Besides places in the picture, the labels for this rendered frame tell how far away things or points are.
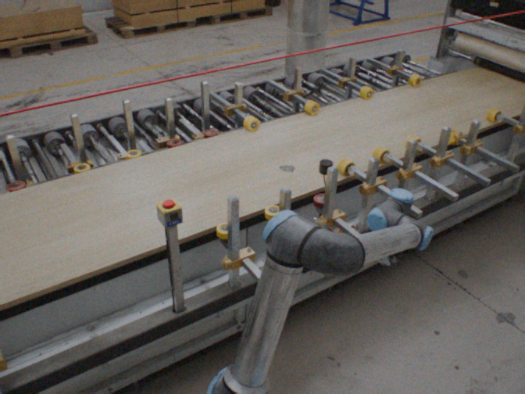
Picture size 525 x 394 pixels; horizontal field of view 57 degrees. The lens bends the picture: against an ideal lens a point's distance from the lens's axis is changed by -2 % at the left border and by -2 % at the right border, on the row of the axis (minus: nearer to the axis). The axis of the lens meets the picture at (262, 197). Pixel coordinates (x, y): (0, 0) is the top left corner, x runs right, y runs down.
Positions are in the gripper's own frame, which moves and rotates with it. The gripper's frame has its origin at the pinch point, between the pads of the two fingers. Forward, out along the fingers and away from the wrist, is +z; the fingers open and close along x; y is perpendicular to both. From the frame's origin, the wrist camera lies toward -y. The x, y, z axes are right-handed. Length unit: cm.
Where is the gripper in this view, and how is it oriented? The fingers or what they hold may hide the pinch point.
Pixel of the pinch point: (382, 262)
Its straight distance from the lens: 217.0
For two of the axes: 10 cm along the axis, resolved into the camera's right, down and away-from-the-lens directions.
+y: 5.5, 4.8, -6.8
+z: -0.2, 8.2, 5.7
